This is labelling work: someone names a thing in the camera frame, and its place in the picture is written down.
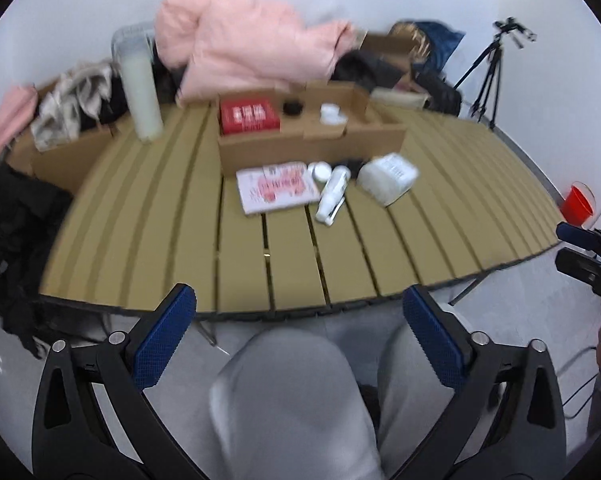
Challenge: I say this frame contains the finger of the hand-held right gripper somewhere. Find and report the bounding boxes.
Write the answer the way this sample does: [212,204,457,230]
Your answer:
[555,222,601,257]
[555,247,601,311]

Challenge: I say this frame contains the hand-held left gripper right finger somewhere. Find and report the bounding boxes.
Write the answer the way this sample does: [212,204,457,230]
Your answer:
[403,284,567,480]

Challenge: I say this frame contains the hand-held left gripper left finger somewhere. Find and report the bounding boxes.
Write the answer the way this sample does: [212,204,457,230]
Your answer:
[32,283,216,480]

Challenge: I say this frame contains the white wipes packet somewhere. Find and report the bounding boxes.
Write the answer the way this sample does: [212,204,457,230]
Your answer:
[356,152,421,208]

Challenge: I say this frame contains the white tube bottle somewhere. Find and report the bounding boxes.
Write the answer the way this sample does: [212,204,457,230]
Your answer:
[314,165,352,226]

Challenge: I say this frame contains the pink and white packet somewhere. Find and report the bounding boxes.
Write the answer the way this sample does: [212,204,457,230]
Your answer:
[236,161,322,217]

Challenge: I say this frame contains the black hair tie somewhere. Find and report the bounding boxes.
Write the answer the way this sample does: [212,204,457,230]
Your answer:
[333,157,369,174]

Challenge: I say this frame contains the round white jar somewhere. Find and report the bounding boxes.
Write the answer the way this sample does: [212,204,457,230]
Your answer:
[307,161,333,184]

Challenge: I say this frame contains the cardboard tray box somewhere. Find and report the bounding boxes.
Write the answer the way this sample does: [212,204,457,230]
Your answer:
[216,80,409,177]

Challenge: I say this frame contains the person's grey trouser legs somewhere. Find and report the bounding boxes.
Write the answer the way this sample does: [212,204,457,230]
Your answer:
[209,300,481,480]

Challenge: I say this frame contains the black bag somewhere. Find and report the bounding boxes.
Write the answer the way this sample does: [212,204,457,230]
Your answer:
[0,162,74,359]

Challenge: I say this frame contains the black tripod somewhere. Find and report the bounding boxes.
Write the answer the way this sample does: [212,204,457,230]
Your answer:
[453,17,539,129]

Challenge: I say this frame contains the black suitcase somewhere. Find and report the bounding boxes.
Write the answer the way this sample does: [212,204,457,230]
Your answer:
[415,70,464,119]

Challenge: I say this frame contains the large cardboard box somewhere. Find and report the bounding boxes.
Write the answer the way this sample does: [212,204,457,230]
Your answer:
[5,75,132,196]

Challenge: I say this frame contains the beige bag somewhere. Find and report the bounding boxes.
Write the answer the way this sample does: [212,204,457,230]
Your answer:
[370,86,426,110]

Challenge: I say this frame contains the blue cloth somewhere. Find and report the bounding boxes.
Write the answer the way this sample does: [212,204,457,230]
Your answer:
[415,21,466,79]

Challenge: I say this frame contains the red box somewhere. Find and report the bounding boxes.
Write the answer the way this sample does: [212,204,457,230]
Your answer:
[219,99,281,136]

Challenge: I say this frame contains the tall white bottle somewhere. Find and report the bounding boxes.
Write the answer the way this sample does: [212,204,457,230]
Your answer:
[118,35,164,141]

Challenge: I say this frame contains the small white jar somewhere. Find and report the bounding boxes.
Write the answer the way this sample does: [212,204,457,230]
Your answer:
[320,104,348,125]

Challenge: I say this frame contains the patterned grey cloth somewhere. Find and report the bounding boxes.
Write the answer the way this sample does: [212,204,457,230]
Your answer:
[30,62,114,151]

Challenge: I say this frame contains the leopard print item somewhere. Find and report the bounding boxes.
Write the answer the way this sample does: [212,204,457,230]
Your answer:
[390,21,434,61]

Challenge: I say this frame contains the black jacket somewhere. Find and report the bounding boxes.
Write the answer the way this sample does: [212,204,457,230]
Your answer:
[333,52,404,94]

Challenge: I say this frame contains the open cardboard box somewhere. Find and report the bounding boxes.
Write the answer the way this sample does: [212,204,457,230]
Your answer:
[357,32,421,86]

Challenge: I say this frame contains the pink cloth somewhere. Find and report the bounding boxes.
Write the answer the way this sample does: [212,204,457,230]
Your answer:
[0,85,39,161]

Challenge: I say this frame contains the pink puffer jacket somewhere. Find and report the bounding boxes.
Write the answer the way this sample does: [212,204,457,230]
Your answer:
[154,0,357,107]

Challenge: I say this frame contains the black cable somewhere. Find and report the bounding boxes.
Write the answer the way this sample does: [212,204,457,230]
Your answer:
[555,345,601,421]

